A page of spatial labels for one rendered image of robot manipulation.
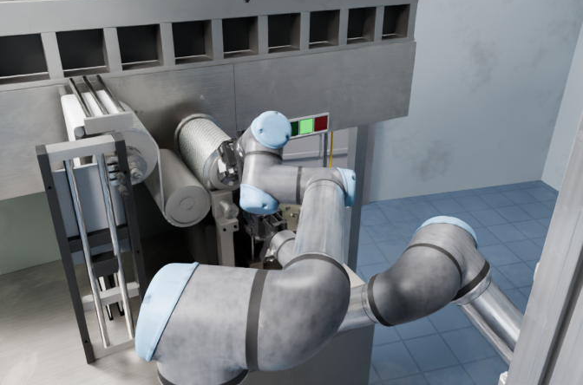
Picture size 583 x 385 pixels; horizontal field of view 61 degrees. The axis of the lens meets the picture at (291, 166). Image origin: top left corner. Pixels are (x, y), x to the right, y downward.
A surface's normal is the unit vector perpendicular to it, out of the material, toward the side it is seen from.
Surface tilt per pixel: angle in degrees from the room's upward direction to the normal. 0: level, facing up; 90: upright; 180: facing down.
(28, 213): 90
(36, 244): 90
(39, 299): 0
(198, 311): 46
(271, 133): 51
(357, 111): 90
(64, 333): 0
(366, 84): 90
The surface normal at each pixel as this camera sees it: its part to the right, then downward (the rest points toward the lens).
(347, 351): 0.48, 0.39
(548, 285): -0.97, 0.11
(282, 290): 0.15, -0.73
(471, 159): 0.25, 0.43
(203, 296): -0.04, -0.65
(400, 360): 0.01, -0.90
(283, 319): 0.18, -0.25
